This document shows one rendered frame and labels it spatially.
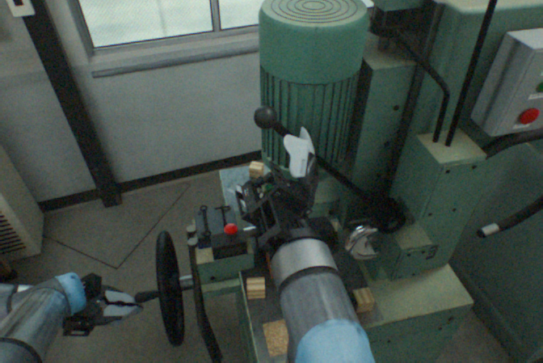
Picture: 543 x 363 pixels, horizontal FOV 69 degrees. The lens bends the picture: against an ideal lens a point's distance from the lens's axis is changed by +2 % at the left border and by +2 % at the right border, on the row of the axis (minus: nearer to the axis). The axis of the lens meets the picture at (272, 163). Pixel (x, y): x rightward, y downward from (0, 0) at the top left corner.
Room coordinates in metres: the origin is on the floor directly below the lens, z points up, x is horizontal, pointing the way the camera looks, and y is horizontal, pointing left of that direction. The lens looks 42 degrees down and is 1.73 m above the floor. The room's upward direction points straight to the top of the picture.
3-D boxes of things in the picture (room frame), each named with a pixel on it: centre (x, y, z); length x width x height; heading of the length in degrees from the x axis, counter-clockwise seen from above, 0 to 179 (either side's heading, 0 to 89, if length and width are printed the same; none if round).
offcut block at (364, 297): (0.50, -0.22, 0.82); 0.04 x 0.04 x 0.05; 13
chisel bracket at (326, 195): (0.63, -0.08, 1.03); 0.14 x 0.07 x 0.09; 104
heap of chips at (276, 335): (0.38, -0.04, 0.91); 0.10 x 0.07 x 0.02; 104
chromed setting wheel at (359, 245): (0.53, -0.22, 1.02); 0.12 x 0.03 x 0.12; 104
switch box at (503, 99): (0.56, -0.41, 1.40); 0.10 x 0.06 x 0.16; 104
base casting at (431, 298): (0.65, -0.18, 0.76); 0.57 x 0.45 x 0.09; 104
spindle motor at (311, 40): (0.62, -0.07, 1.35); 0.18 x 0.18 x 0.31
